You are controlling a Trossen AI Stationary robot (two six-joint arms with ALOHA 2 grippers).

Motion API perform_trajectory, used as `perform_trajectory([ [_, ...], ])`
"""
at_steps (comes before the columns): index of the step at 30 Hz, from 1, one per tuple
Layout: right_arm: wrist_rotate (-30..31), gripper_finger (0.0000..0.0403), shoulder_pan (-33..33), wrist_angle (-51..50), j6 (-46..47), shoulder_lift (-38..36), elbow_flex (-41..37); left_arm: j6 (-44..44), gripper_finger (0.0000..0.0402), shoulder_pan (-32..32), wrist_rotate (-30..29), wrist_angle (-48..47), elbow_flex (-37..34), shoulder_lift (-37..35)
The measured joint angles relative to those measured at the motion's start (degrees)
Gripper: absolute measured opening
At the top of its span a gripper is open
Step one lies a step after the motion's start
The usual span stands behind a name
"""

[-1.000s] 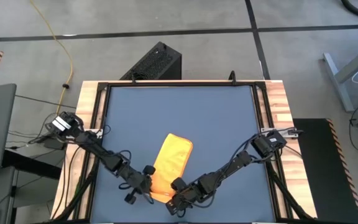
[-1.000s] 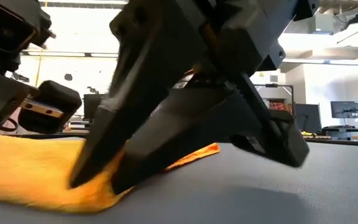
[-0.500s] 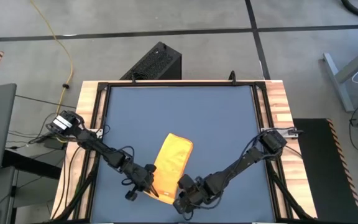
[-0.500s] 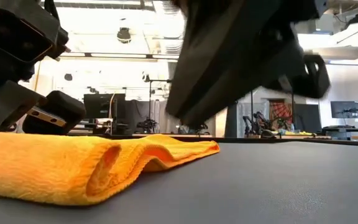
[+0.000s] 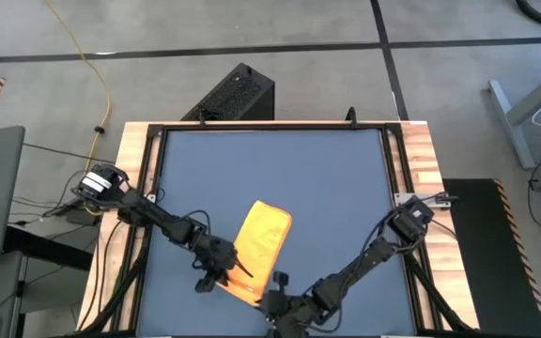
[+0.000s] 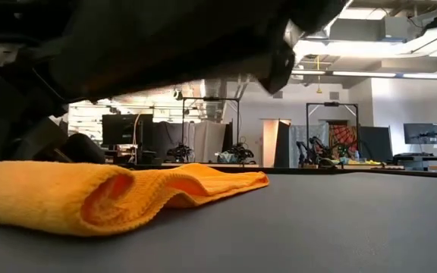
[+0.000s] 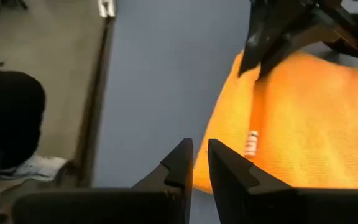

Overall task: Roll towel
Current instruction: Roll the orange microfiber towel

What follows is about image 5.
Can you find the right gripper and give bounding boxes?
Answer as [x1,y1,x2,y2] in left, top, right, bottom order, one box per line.
[255,288,317,338]

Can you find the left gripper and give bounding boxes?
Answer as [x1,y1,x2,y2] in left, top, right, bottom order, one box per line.
[191,233,255,285]

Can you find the orange microfibre towel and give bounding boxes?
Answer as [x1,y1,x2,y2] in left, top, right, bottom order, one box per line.
[217,199,294,307]

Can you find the black computer tower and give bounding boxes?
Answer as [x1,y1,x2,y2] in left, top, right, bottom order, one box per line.
[180,62,276,122]

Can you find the large striped-edge black mat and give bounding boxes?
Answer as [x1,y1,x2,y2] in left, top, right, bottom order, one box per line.
[441,177,541,338]

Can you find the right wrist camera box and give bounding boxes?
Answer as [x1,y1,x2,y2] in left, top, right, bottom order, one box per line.
[271,270,291,295]

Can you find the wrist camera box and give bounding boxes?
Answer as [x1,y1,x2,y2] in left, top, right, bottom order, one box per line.
[271,270,291,295]
[193,276,218,294]

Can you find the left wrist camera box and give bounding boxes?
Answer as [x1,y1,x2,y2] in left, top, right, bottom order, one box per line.
[193,276,218,294]

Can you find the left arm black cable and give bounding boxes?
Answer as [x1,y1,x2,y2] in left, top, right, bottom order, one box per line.
[178,208,211,238]

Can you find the black cable bundle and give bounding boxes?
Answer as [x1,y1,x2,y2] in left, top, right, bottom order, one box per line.
[77,220,152,335]

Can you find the black table frame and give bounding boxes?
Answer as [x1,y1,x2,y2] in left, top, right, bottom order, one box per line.
[131,122,422,338]

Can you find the black cable conduit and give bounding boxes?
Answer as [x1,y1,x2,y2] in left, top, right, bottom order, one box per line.
[404,253,476,335]

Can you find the grey metal bracket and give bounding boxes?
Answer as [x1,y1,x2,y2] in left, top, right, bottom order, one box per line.
[394,191,453,209]

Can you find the yellow floor cable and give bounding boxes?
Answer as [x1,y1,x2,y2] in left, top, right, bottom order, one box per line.
[44,0,113,161]

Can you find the grey desk leg frame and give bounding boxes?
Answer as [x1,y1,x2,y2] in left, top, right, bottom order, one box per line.
[487,58,541,170]

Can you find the thick black hose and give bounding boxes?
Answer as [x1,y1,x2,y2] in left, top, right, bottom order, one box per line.
[514,0,541,30]

